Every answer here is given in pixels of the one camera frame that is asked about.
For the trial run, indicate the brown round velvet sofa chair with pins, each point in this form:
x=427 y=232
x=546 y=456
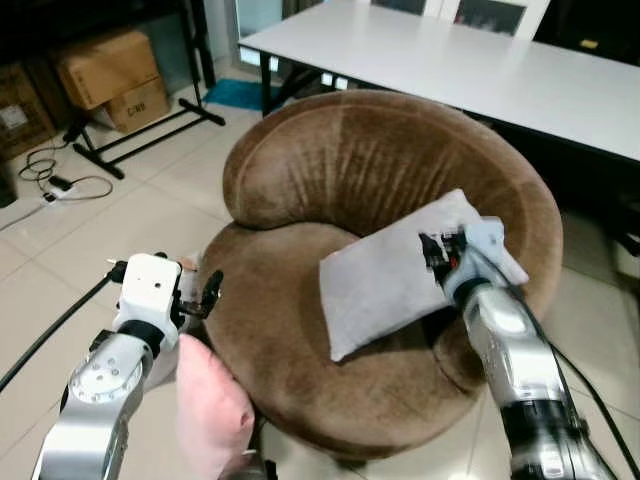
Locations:
x=360 y=160

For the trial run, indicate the pink pillow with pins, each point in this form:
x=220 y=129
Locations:
x=212 y=415

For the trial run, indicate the small printed cardboard box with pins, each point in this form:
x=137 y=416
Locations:
x=140 y=105

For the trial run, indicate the dark labelled cardboard box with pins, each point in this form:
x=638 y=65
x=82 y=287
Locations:
x=22 y=115

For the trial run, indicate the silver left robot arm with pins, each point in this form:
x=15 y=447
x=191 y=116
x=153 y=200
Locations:
x=95 y=400

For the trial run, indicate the long white table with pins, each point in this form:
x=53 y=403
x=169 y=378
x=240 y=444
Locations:
x=470 y=70

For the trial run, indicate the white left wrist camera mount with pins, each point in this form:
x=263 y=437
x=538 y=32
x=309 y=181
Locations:
x=148 y=285

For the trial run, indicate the grey rectangular pillow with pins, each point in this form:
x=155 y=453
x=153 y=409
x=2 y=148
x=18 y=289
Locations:
x=385 y=285

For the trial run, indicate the black metal rack stand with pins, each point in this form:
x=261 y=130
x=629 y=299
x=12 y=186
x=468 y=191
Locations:
x=150 y=130

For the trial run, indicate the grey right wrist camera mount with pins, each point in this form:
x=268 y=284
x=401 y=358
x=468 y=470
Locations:
x=484 y=240

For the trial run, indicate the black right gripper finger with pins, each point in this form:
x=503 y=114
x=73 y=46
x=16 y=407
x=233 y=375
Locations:
x=429 y=253
x=450 y=238

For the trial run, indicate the large plain cardboard box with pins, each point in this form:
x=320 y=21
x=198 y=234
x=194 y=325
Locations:
x=105 y=65

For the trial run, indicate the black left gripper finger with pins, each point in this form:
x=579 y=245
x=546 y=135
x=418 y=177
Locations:
x=207 y=310
x=212 y=286

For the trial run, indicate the teal floor mat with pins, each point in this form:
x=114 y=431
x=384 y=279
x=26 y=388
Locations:
x=233 y=94

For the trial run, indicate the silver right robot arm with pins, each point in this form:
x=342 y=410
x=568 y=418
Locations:
x=515 y=365

